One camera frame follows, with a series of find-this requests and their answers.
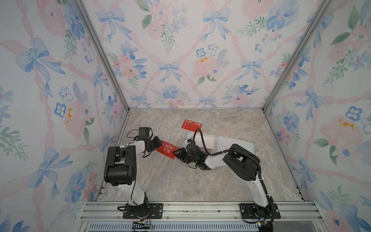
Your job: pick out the aluminium corner post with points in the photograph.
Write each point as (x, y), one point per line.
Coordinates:
(308, 34)
(86, 21)

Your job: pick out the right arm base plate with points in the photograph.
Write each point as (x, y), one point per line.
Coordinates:
(253, 211)

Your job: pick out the left aluminium corner post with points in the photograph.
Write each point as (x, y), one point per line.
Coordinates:
(86, 21)

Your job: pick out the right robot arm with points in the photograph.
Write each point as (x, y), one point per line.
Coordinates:
(242, 162)

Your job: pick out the right aluminium corner post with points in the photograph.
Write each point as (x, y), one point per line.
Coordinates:
(308, 34)

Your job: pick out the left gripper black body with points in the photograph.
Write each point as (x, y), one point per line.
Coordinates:
(150, 141)

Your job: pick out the red card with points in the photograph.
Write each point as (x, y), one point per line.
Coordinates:
(167, 149)
(191, 125)

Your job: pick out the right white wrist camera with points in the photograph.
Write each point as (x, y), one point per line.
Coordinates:
(188, 142)

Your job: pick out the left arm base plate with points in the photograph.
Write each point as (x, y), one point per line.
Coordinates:
(144, 211)

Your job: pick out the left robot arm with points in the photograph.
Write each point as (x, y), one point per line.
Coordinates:
(121, 172)

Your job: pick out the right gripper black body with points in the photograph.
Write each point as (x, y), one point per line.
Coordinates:
(194, 160)

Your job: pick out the aluminium front rail frame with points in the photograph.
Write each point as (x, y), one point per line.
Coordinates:
(200, 217)

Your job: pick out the cream card inside album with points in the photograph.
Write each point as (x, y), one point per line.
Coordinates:
(208, 140)

